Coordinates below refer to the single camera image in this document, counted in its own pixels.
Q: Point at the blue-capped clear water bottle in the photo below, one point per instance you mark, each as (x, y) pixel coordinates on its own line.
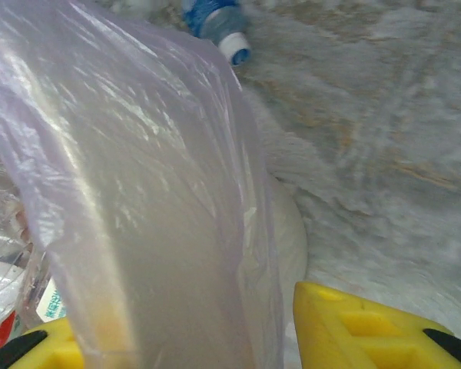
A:
(0, 223)

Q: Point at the white-capped blue-label bottle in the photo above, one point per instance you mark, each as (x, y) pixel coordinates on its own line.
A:
(219, 21)

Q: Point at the white label teal print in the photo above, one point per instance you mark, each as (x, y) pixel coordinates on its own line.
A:
(53, 303)

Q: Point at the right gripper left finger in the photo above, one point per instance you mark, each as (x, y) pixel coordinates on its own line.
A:
(46, 346)

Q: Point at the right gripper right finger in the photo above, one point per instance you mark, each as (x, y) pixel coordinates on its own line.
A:
(349, 330)

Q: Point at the pink lined waste bin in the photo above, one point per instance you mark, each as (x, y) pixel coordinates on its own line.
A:
(138, 153)

